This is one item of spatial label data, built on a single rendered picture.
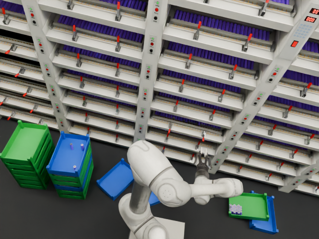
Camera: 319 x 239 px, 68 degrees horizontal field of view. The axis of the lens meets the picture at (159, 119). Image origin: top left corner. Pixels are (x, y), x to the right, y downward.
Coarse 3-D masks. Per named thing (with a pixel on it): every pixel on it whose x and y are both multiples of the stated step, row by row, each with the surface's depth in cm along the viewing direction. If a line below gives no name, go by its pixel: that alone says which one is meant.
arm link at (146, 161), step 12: (132, 144) 102; (144, 144) 100; (132, 156) 98; (144, 156) 96; (156, 156) 96; (132, 168) 100; (144, 168) 94; (156, 168) 93; (144, 180) 95; (132, 192) 120; (144, 192) 112; (120, 204) 144; (132, 204) 127; (144, 204) 125; (132, 216) 134; (144, 216) 135; (132, 228) 138
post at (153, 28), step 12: (156, 24) 123; (144, 48) 135; (156, 48) 133; (144, 60) 141; (156, 60) 139; (144, 72) 147; (156, 72) 149; (144, 84) 155; (144, 120) 182; (144, 132) 193
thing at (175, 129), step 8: (152, 112) 185; (152, 120) 185; (176, 120) 187; (160, 128) 187; (168, 128) 184; (176, 128) 184; (184, 128) 185; (224, 128) 187; (192, 136) 186; (200, 136) 183; (208, 136) 184; (216, 136) 184; (224, 136) 182
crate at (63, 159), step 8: (64, 136) 171; (72, 136) 173; (80, 136) 172; (88, 136) 169; (64, 144) 171; (80, 144) 173; (88, 144) 172; (56, 152) 164; (64, 152) 166; (72, 152) 167; (80, 152) 168; (56, 160) 162; (64, 160) 162; (72, 160) 163; (80, 160) 164; (48, 168) 150; (56, 168) 158; (64, 168) 159; (72, 168) 160; (80, 168) 157
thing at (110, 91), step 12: (60, 72) 171; (72, 72) 174; (60, 84) 171; (72, 84) 172; (84, 84) 172; (96, 84) 173; (108, 84) 171; (120, 84) 173; (108, 96) 170; (120, 96) 171; (132, 96) 171
